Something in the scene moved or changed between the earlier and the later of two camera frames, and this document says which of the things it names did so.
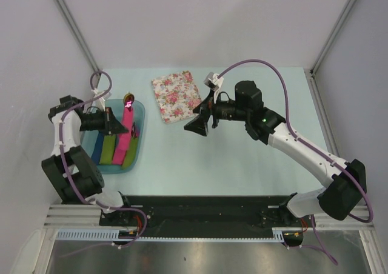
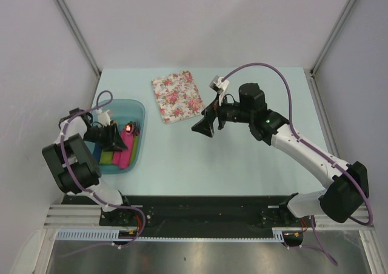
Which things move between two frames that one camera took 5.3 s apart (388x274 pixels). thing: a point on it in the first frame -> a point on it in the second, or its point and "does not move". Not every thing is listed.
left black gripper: (113, 125) -> (114, 139)
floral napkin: (177, 96) does not move
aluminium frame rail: (76, 217) does not move
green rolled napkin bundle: (108, 148) does not move
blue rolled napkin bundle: (96, 154) does not move
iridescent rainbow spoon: (128, 99) -> (128, 128)
